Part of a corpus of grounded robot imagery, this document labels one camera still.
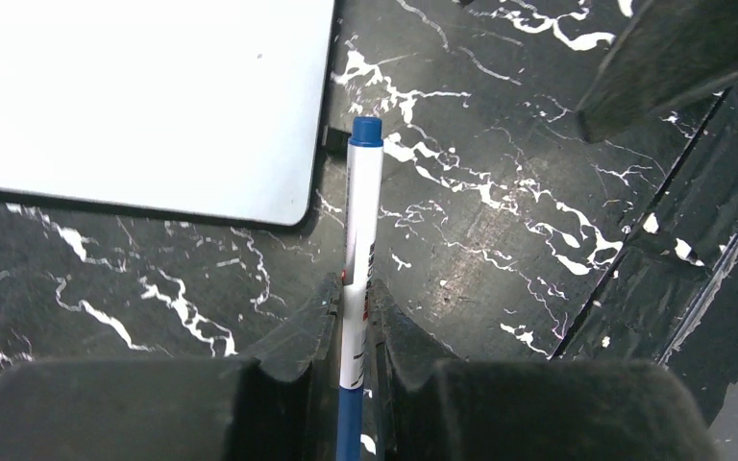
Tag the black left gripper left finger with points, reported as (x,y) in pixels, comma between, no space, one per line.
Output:
(277,400)

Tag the black framed whiteboard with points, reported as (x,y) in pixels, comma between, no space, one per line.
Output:
(208,108)

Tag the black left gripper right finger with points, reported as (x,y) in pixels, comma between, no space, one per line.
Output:
(430,404)

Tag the blue white marker pen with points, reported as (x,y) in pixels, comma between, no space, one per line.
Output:
(364,170)

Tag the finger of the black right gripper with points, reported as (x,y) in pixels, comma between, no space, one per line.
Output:
(671,54)

